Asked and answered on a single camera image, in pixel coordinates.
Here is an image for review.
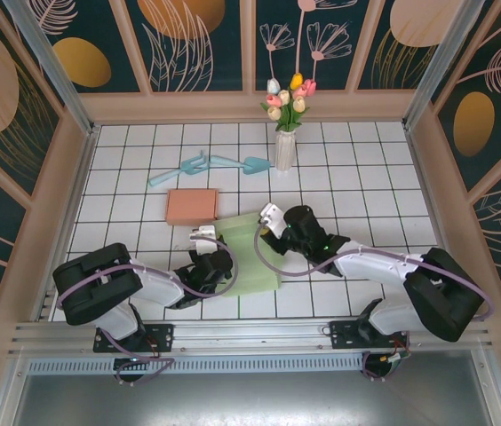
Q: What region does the green paper box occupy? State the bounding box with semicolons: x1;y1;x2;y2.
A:
211;211;283;297

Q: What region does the light blue garden trowel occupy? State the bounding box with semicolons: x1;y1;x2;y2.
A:
209;154;272;177

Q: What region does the white ribbed vase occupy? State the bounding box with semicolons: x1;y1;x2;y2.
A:
274;130;297;172

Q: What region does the light blue garden fork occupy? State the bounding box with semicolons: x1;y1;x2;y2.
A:
147;149;211;188

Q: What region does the artificial tulip bouquet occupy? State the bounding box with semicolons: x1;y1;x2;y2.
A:
260;72;318;133

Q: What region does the grey metal sheet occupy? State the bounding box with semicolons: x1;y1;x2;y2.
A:
10;372;494;426

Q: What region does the purple cable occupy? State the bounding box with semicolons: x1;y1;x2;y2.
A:
253;221;496;383
56;234;239;386

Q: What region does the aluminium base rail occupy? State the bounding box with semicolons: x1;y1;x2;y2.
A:
8;313;494;356

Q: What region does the grey slotted cable duct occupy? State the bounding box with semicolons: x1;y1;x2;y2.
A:
28;354;367;375

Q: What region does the aluminium frame post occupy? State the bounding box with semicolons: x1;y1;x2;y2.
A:
402;0;487;130
1;0;100;137

